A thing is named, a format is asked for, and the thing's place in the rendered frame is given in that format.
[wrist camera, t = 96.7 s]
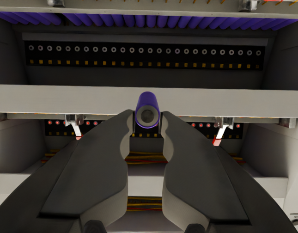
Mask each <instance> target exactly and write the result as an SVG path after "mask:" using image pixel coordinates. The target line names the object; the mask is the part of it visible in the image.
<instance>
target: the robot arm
mask: <svg viewBox="0 0 298 233"><path fill-rule="evenodd" d="M133 132H134V133H135V110H131V109H128V110H125V111H123V112H121V113H119V114H117V115H115V116H114V117H112V118H110V119H108V120H106V121H104V122H102V123H100V124H99V125H97V126H96V127H94V128H93V129H91V130H90V131H89V132H87V133H86V134H85V135H84V136H82V137H81V138H80V139H79V140H71V141H70V142H69V143H68V144H67V145H65V147H63V148H62V149H61V150H60V151H58V152H57V153H56V154H55V155H54V156H53V157H51V158H50V159H49V160H48V161H47V162H45V163H44V164H43V165H42V166H41V167H39V168H38V169H37V170H36V171H35V172H33V173H32V174H31V175H30V176H29V177H28V178H27V179H26V180H24V181H23V182H22V183H21V184H20V185H19V186H18V187H17V188H16V189H15V190H14V191H13V192H12V193H11V194H10V195H9V196H8V197H7V198H6V199H5V200H4V202H3V203H2V204H1V205H0V233H107V232H106V230H105V227H106V226H108V225H109V224H111V223H112V222H114V221H116V220H118V219H119V218H121V217H122V216H123V215H124V214H125V213H126V210H127V202H128V165H127V163H126V161H125V160H124V159H125V158H126V157H127V156H128V155H129V137H130V135H131V134H132V133H133ZM159 134H161V135H162V136H163V138H164V148H163V156H164V157H165V158H166V159H167V161H168V163H167V164H166V166H165V171H164V181H163V189H162V211H163V214H164V216H165V217H166V218H167V219H168V220H170V221H171V222H173V223H174V224H175V225H177V226H178V227H179V228H181V229H182V230H183V231H184V233H298V231H297V230H296V228H295V226H294V225H293V224H292V222H291V221H290V219H289V218H288V217H287V215H286V214H285V212H284V211H283V210H282V208H281V207H280V206H279V205H278V204H277V202H276V201H275V200H274V199H273V198H272V197H271V196H270V195H269V193H268V192H267V191H266V190H265V189H264V188H263V187H262V186H261V185H260V184H259V183H258V182H257V181H256V180H255V179H254V178H253V177H252V176H251V175H250V174H249V173H247V172H246V171H245V170H244V169H243V168H242V167H241V166H240V165H239V164H238V163H237V162H236V161H235V160H234V159H233V158H232V157H231V156H230V155H229V154H228V153H227V152H226V151H225V150H224V149H223V148H222V147H221V146H215V145H213V144H212V143H211V142H210V141H209V140H208V139H207V138H206V137H205V136H204V135H203V134H202V133H201V132H200V131H198V130H197V129H195V128H194V127H193V126H191V125H189V124H188V123H186V122H185V121H183V120H182V119H180V118H178V117H177V116H175V115H173V114H172V113H170V112H169V111H163V112H160V118H159Z"/></svg>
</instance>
